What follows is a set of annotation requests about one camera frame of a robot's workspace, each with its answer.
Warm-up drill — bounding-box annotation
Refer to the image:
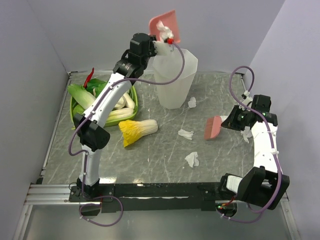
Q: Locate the paper scrap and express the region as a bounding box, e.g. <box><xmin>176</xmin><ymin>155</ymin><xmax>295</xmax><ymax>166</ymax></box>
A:
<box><xmin>184</xmin><ymin>151</ymin><xmax>200</xmax><ymax>168</ymax></box>
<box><xmin>188</xmin><ymin>97</ymin><xmax>197</xmax><ymax>109</ymax></box>
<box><xmin>240</xmin><ymin>126</ymin><xmax>253</xmax><ymax>144</ymax></box>
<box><xmin>178</xmin><ymin>129</ymin><xmax>194</xmax><ymax>141</ymax></box>
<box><xmin>156</xmin><ymin>20</ymin><xmax>174</xmax><ymax>44</ymax></box>

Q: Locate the pink hand brush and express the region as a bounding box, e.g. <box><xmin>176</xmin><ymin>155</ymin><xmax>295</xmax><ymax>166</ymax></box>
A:
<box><xmin>204</xmin><ymin>116</ymin><xmax>222</xmax><ymax>141</ymax></box>

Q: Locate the pink dustpan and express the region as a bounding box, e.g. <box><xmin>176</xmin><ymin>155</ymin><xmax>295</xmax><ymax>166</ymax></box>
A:
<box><xmin>148</xmin><ymin>9</ymin><xmax>181</xmax><ymax>43</ymax></box>

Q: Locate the paper scrap edge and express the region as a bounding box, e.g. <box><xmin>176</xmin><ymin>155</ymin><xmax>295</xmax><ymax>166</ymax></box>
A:
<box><xmin>220</xmin><ymin>115</ymin><xmax>228</xmax><ymax>121</ymax></box>

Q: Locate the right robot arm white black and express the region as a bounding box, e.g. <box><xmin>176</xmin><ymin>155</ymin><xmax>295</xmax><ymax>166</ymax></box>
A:
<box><xmin>218</xmin><ymin>94</ymin><xmax>290</xmax><ymax>210</ymax></box>

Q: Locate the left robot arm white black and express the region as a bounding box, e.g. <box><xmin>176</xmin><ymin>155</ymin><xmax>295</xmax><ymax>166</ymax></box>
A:
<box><xmin>73</xmin><ymin>33</ymin><xmax>156</xmax><ymax>201</ymax></box>

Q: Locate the white radish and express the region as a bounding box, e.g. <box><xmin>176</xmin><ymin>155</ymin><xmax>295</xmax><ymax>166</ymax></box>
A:
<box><xmin>118</xmin><ymin>92</ymin><xmax>136</xmax><ymax>109</ymax></box>

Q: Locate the white plastic waste bin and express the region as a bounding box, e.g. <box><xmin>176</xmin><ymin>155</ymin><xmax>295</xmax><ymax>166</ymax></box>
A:
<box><xmin>152</xmin><ymin>49</ymin><xmax>198</xmax><ymax>110</ymax></box>

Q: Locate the red chili pepper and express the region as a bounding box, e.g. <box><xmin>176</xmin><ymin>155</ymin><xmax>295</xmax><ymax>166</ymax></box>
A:
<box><xmin>83</xmin><ymin>67</ymin><xmax>95</xmax><ymax>89</ymax></box>

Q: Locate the green vegetable tray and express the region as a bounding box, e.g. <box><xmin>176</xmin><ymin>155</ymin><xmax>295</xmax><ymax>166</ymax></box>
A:
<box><xmin>69</xmin><ymin>86</ymin><xmax>138</xmax><ymax>127</ymax></box>

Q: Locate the green celery stalk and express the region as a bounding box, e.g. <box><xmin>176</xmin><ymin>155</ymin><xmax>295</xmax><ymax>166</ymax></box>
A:
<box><xmin>104</xmin><ymin>107</ymin><xmax>134</xmax><ymax>127</ymax></box>

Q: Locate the large white napa cabbage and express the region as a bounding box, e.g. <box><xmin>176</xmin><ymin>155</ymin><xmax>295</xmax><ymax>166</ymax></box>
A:
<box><xmin>67</xmin><ymin>84</ymin><xmax>96</xmax><ymax>110</ymax></box>

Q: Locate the yellow napa cabbage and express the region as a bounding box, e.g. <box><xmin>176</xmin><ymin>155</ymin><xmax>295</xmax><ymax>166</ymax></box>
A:
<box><xmin>118</xmin><ymin>119</ymin><xmax>158</xmax><ymax>147</ymax></box>

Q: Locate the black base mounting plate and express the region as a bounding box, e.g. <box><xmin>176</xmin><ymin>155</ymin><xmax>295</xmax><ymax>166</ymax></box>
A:
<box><xmin>69</xmin><ymin>182</ymin><xmax>234</xmax><ymax>213</ymax></box>

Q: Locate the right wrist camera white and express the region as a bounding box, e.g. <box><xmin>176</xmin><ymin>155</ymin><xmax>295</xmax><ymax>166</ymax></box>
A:
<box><xmin>241</xmin><ymin>90</ymin><xmax>253</xmax><ymax>107</ymax></box>

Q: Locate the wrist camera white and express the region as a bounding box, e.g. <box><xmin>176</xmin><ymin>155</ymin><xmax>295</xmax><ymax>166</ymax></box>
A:
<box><xmin>153</xmin><ymin>38</ymin><xmax>175</xmax><ymax>56</ymax></box>
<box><xmin>241</xmin><ymin>90</ymin><xmax>253</xmax><ymax>107</ymax></box>

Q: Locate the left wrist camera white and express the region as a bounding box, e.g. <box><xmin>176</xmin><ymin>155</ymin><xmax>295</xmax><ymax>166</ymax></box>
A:
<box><xmin>153</xmin><ymin>38</ymin><xmax>175</xmax><ymax>56</ymax></box>

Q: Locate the aluminium rail frame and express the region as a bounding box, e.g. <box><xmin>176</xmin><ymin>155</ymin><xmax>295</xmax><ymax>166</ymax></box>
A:
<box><xmin>24</xmin><ymin>183</ymin><xmax>290</xmax><ymax>206</ymax></box>

